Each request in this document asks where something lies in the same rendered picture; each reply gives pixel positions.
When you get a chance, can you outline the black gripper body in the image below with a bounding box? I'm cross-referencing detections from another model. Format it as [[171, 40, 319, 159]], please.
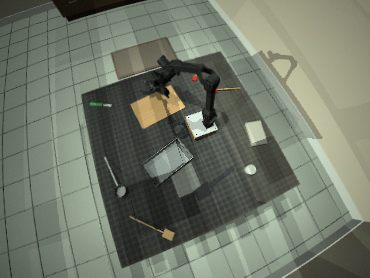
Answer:
[[151, 71, 171, 95]]

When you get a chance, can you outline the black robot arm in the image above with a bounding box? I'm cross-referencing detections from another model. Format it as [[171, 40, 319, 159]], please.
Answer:
[[152, 55, 220, 129]]

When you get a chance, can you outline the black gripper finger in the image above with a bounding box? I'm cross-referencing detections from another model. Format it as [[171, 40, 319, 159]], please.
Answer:
[[153, 78, 159, 87], [152, 85, 160, 94]]

